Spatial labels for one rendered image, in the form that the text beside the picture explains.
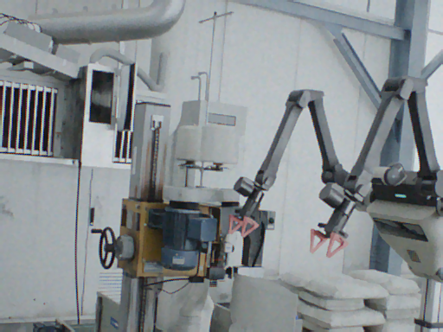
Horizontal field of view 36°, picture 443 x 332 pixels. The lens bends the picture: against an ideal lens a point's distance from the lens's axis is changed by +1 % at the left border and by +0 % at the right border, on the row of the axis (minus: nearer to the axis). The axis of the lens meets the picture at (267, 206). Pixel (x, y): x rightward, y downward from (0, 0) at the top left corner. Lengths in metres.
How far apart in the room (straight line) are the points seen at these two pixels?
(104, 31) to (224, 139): 2.78
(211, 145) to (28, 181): 2.91
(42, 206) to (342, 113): 4.29
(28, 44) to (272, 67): 3.50
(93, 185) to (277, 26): 3.36
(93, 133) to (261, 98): 3.16
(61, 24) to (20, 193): 1.31
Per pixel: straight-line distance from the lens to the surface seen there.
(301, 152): 8.15
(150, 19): 5.37
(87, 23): 5.42
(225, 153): 2.77
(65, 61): 5.22
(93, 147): 5.10
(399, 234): 2.80
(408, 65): 8.78
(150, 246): 2.88
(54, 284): 5.66
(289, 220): 8.12
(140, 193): 2.90
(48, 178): 5.53
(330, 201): 2.16
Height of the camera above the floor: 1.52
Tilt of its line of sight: 3 degrees down
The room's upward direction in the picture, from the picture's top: 5 degrees clockwise
